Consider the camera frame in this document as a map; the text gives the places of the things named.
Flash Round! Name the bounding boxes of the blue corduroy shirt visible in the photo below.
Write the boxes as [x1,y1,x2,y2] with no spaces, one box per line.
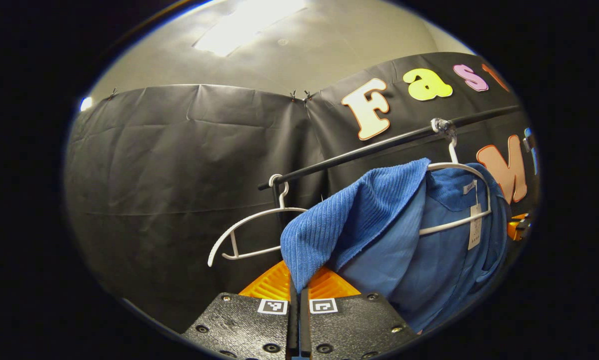
[279,157,513,334]

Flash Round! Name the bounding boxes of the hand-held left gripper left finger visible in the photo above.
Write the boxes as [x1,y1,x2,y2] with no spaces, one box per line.
[181,260,299,360]

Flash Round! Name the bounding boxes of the white hanger with taped hook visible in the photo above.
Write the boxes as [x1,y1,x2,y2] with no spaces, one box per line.
[418,118,493,237]

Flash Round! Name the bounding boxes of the white plain hanger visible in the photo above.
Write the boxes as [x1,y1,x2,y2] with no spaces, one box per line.
[207,173,309,268]

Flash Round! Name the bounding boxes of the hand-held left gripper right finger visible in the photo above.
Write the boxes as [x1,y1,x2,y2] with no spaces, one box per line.
[299,266,420,360]

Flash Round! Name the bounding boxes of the black backdrop cloth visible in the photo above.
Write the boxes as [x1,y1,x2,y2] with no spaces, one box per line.
[64,52,541,332]

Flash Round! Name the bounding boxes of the black clothes rail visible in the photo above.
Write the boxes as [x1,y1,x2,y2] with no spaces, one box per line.
[257,104,523,193]

